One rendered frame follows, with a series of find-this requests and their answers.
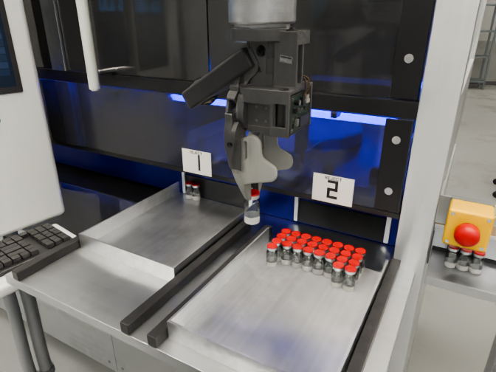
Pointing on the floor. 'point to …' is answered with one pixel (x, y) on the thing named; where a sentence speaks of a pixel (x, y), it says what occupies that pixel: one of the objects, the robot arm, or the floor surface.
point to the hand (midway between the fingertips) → (248, 186)
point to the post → (432, 148)
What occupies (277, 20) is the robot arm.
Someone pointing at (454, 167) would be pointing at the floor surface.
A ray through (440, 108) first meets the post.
